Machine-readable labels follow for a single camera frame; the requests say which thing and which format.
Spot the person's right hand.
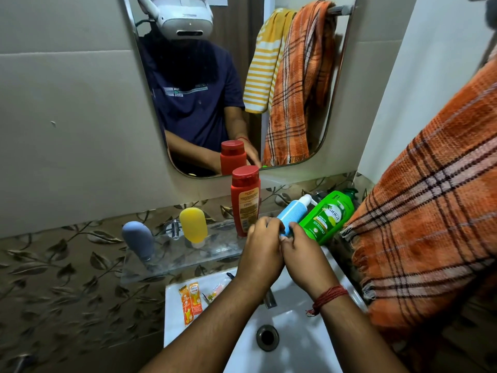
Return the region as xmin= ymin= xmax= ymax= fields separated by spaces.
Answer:
xmin=280 ymin=222 xmax=342 ymax=302

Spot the clear glass shelf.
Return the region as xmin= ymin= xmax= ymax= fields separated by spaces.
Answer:
xmin=120 ymin=219 xmax=280 ymax=286

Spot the yellow silicone squeeze bottle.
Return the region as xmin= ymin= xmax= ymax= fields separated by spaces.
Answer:
xmin=179 ymin=207 xmax=209 ymax=249

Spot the person's left forearm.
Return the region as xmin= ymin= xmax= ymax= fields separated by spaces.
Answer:
xmin=138 ymin=281 xmax=269 ymax=373

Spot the green pump bottle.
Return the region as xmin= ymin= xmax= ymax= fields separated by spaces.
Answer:
xmin=299 ymin=188 xmax=359 ymax=245

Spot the orange plaid towel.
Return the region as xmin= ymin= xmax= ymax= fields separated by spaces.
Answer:
xmin=341 ymin=44 xmax=497 ymax=346

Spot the clear plastic packet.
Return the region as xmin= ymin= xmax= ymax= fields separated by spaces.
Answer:
xmin=201 ymin=277 xmax=233 ymax=306

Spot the person's right forearm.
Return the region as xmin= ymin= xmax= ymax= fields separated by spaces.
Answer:
xmin=316 ymin=293 xmax=411 ymax=373

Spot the grey silicone squeeze bottle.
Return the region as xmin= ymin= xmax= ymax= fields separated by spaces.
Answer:
xmin=121 ymin=221 xmax=156 ymax=263

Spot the red bottle with yellow label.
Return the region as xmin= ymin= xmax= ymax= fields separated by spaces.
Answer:
xmin=230 ymin=165 xmax=261 ymax=237

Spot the blue white pump bottle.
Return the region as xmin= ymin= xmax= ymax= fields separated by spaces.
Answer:
xmin=276 ymin=194 xmax=313 ymax=237

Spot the person's left hand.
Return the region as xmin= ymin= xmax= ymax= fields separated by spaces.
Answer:
xmin=235 ymin=216 xmax=286 ymax=298

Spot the rounded wall mirror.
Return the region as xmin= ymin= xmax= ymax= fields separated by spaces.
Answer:
xmin=122 ymin=0 xmax=356 ymax=179

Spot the red thread bracelet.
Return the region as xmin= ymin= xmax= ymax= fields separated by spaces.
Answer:
xmin=305 ymin=284 xmax=349 ymax=317

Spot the white wash basin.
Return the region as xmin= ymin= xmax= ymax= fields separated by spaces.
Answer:
xmin=163 ymin=246 xmax=368 ymax=373

